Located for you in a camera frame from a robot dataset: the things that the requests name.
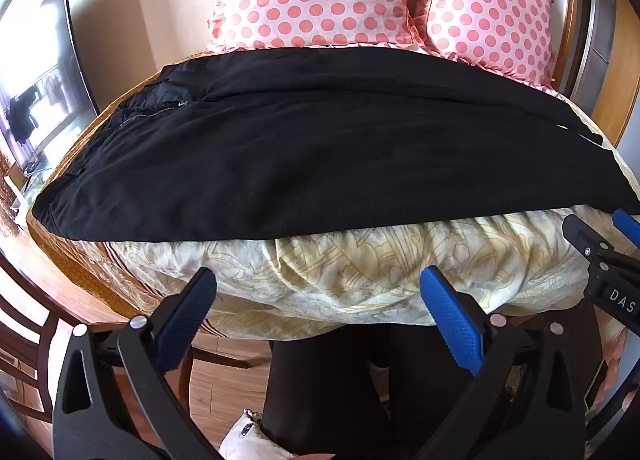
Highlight white patterned slipper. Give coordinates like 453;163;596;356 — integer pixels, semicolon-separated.
218;409;294;460

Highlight cream patterned bed quilt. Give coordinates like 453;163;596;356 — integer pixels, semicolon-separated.
27;65;639;339

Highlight black pants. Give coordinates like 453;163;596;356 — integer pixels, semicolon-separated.
32;48;639;242

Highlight wooden door frame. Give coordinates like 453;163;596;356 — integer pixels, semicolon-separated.
494;0;640;146

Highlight right pink polka-dot pillow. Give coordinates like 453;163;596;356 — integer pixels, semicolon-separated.
413;0;554;88

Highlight black flat television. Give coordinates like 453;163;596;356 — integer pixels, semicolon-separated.
1;0;99;176

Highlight dark wooden chair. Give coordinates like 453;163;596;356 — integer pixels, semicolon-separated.
0;251;256;423

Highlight person's dark-clothed legs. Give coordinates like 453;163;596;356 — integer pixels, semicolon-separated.
259;311;609;460

